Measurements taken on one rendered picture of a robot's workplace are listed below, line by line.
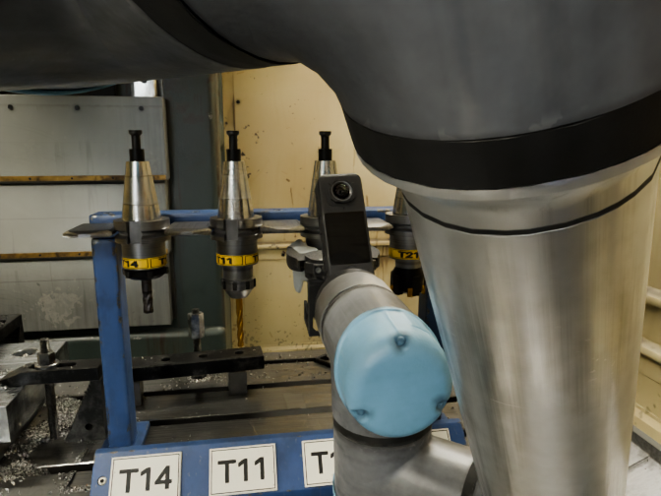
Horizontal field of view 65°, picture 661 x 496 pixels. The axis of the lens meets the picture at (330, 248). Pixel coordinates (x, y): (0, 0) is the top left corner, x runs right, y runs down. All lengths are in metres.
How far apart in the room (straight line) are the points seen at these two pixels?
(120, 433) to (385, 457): 0.47
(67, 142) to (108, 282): 0.58
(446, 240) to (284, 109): 1.46
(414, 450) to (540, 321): 0.24
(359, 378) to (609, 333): 0.19
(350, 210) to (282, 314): 1.19
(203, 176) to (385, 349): 0.96
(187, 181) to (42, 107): 0.32
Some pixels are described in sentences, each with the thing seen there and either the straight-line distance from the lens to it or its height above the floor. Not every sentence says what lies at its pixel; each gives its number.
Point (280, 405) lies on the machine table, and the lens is 0.88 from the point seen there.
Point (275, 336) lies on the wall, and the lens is 1.71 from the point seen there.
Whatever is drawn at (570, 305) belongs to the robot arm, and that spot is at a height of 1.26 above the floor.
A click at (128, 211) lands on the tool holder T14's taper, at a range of 0.64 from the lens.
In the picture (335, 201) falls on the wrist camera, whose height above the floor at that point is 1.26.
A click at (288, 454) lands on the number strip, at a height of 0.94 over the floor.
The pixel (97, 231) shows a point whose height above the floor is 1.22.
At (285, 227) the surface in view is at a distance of 0.62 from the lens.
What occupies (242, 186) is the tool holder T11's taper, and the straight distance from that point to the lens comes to 0.62.
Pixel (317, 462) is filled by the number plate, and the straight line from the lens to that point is 0.67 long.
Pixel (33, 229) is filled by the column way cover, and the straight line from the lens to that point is 1.29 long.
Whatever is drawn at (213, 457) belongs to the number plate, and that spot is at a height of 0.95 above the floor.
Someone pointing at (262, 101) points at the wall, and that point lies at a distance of 1.60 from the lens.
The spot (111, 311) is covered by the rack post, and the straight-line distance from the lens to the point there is 0.72.
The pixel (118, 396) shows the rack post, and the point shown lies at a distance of 0.77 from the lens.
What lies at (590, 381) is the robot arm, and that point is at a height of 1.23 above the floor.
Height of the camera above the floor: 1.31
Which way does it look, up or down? 11 degrees down
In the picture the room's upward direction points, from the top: straight up
